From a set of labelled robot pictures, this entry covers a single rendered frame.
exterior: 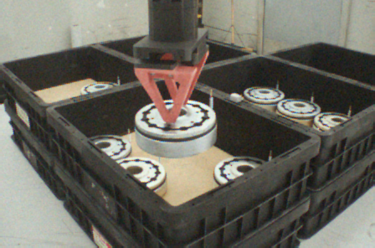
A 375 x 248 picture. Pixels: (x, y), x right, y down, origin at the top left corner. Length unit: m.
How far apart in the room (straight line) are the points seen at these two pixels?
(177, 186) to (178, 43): 0.30
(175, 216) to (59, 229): 0.40
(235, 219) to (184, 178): 0.18
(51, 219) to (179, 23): 0.53
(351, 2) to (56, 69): 3.12
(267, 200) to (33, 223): 0.48
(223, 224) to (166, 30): 0.25
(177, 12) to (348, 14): 3.47
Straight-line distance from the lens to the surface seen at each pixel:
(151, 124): 0.48
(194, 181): 0.68
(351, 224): 0.84
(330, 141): 0.65
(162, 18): 0.43
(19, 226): 0.84
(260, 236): 0.60
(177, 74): 0.43
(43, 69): 1.15
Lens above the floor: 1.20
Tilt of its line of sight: 23 degrees down
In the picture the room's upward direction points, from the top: straight up
